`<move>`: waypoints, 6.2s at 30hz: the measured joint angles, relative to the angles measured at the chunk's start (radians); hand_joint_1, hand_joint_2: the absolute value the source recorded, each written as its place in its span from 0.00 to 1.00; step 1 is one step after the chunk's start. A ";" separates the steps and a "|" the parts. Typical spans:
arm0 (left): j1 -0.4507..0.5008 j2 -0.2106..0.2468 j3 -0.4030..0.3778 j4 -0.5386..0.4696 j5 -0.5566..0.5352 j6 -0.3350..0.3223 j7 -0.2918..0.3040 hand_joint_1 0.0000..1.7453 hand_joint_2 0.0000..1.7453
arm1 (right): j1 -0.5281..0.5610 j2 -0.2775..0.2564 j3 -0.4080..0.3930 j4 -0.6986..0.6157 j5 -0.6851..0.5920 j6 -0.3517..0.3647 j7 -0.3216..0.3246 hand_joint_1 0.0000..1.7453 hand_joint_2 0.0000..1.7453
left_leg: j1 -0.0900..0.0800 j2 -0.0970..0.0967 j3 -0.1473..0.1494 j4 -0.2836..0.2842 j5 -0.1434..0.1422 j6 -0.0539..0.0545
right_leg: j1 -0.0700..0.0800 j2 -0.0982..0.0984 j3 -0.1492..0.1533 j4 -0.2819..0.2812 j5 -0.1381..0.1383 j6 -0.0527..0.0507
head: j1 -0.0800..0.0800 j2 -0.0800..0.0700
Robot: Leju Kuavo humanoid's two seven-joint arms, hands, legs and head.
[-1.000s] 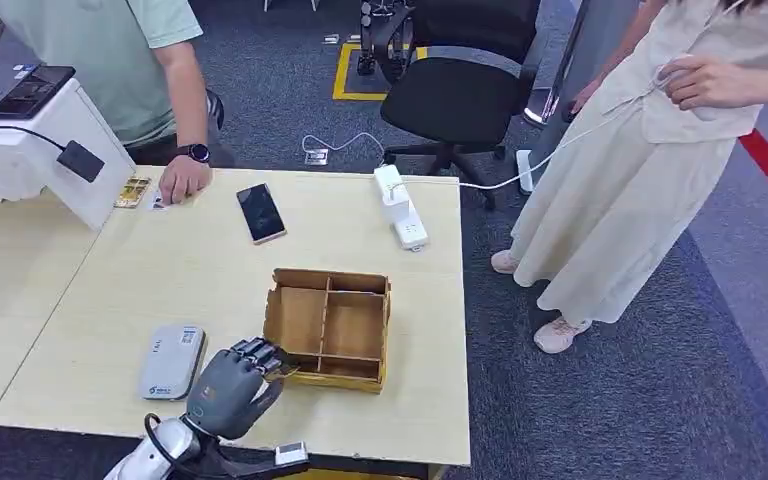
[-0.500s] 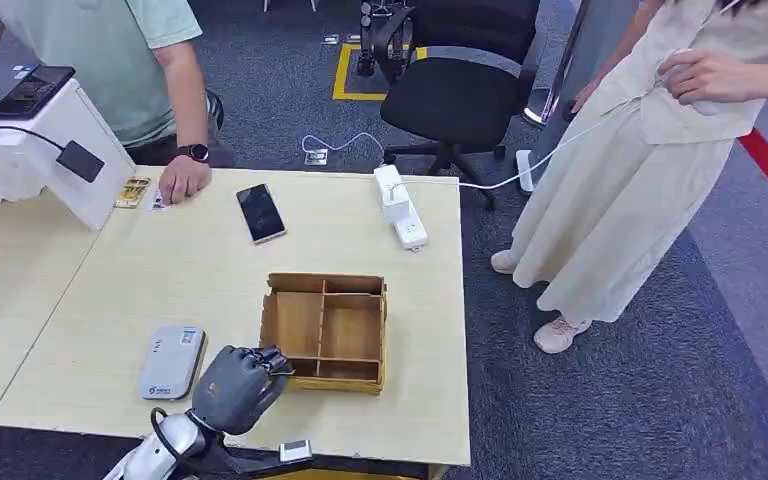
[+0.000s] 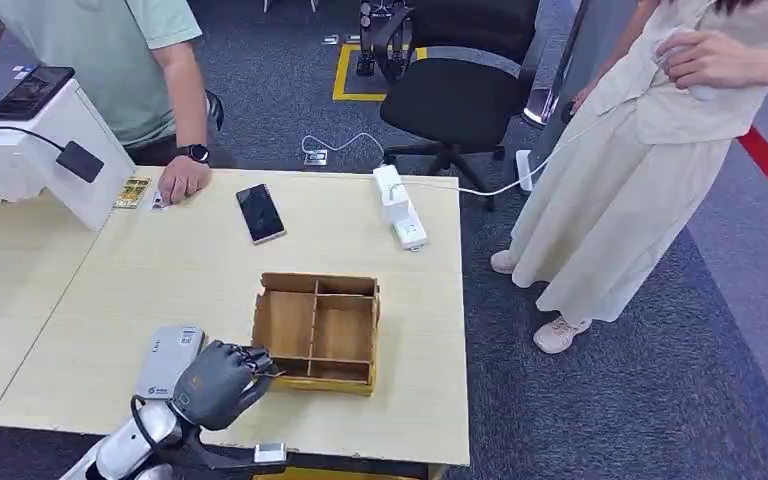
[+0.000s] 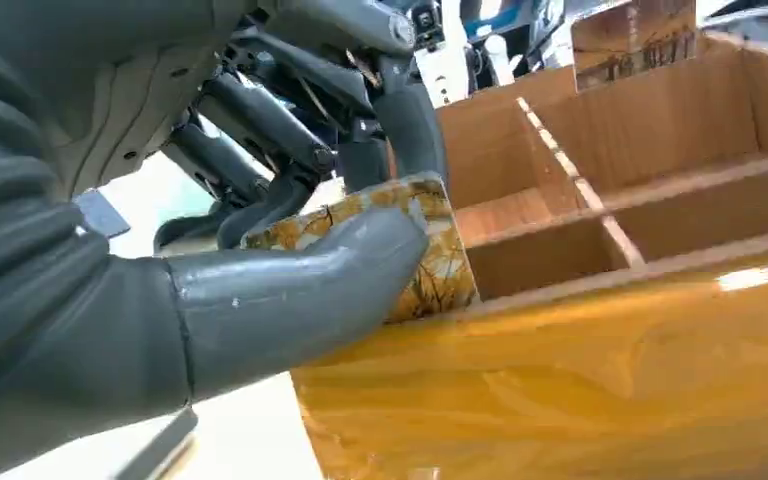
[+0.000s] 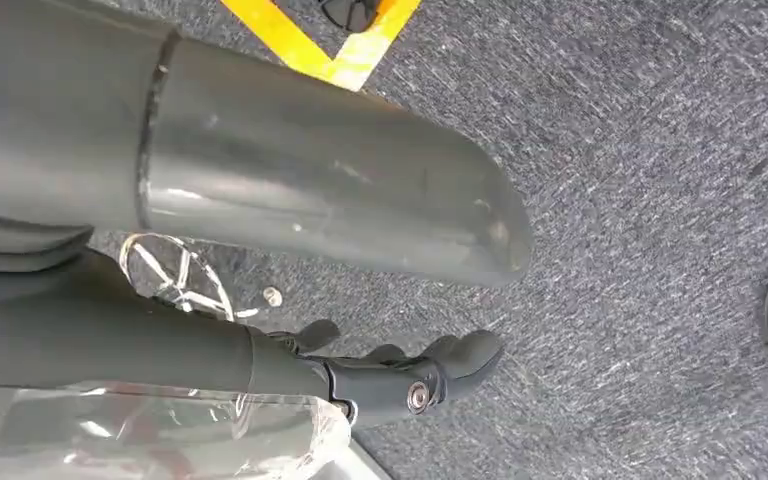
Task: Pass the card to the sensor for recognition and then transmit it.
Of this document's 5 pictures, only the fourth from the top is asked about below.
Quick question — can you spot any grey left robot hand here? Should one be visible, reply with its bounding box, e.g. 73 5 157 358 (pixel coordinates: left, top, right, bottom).
0 0 450 480

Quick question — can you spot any yellow printed card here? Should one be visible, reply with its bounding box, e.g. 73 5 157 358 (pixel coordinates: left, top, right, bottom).
241 173 479 325

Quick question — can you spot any divided wooden card box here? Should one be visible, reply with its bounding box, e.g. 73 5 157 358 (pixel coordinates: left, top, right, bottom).
291 29 768 480

